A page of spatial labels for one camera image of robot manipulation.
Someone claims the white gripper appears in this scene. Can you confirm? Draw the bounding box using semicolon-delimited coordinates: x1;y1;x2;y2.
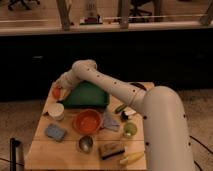
53;77;69;89

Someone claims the red apple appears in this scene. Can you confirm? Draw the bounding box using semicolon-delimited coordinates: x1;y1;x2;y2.
52;88;61;100

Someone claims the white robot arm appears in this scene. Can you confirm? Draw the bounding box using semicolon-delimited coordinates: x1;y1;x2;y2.
55;60;195;171

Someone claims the white paper cup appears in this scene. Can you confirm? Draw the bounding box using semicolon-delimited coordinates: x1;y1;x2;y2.
47;103;64;121

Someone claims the green cup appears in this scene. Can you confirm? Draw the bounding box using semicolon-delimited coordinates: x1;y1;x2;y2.
123;122;137;138

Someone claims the green plastic tray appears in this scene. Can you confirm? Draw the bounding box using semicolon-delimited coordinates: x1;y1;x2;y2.
62;81;109;108

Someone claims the orange bowl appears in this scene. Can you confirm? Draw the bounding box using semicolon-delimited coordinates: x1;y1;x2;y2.
72;109;102;135

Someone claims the blue sponge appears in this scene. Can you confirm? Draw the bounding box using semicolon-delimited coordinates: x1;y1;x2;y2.
45;124;67;142

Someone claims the grey folded cloth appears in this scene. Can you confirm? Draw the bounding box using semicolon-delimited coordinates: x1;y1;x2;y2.
102;111;120;132

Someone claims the green cucumber toy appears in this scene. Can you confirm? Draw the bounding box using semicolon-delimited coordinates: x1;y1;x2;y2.
114;104;127;114

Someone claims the small metal bowl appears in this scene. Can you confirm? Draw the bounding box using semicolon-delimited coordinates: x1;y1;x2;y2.
79;136;93;153

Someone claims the black and white small object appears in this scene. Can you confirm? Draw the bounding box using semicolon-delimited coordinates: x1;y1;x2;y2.
120;110;135;122

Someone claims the wooden brush block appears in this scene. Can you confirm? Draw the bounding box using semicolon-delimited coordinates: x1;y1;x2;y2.
98;142;125;160

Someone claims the black stand post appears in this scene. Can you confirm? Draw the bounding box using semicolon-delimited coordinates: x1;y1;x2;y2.
10;137;21;171

